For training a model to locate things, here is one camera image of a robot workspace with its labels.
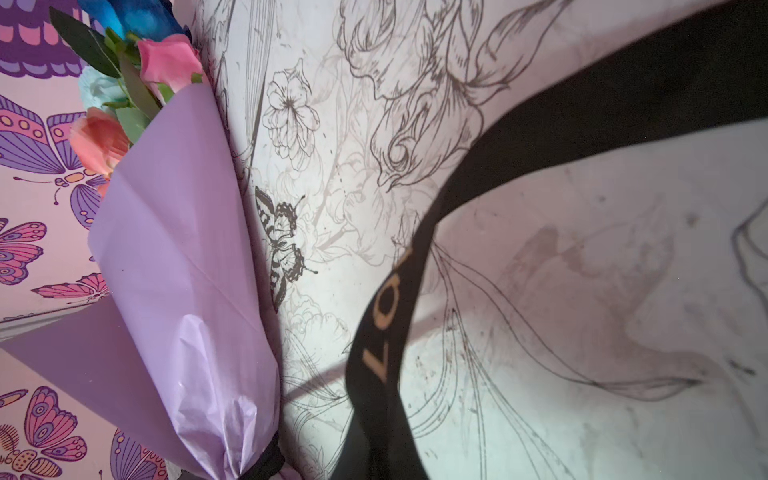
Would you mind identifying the pink purple wrapping paper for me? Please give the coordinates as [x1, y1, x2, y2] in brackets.
[2, 84, 296, 479]

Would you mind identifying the pink fake rose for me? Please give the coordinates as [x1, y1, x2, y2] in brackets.
[69, 107, 131, 198]

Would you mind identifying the blue fake flower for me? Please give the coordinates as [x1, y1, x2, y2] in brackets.
[78, 0, 187, 41]

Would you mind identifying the black ribbon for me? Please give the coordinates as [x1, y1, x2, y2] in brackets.
[333, 1, 767, 479]

